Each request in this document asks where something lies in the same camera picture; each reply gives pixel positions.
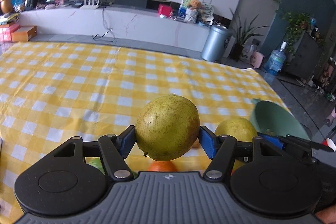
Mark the potted plant by cabinet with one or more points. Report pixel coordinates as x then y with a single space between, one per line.
242 31

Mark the green colander bowl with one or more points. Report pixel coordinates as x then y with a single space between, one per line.
272 119

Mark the yellow-green pear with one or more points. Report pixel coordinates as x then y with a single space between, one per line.
240 128
167 127

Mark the orange cardboard box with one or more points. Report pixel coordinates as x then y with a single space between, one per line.
24 34

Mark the white router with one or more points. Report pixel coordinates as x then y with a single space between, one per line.
90 4

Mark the yellow checkered tablecloth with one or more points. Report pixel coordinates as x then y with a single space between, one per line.
53 91

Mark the teddy bear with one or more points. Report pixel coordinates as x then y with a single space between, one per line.
192 11

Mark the pink cardboard box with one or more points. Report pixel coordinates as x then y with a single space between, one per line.
7 30

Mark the blue water bottle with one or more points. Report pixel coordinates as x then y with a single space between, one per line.
276 60

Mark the red box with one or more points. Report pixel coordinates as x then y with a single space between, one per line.
165 11

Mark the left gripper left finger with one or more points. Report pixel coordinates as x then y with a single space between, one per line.
114 150

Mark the dark drawer cabinet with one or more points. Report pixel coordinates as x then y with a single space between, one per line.
303 62

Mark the white TV cabinet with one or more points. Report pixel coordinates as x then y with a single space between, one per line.
118 23

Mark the orange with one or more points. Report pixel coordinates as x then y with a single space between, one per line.
162 166

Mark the silver trash can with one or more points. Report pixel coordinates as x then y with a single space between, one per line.
216 43

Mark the pink small heater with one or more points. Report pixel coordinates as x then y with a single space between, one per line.
256 59

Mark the green cucumber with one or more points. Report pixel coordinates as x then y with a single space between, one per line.
95 162

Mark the hanging ivy plant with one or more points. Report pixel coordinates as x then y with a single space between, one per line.
297 23

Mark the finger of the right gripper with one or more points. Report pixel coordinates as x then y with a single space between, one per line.
272 139

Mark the red mug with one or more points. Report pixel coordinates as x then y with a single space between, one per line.
328 142

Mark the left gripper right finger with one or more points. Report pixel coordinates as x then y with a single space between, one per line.
221 150

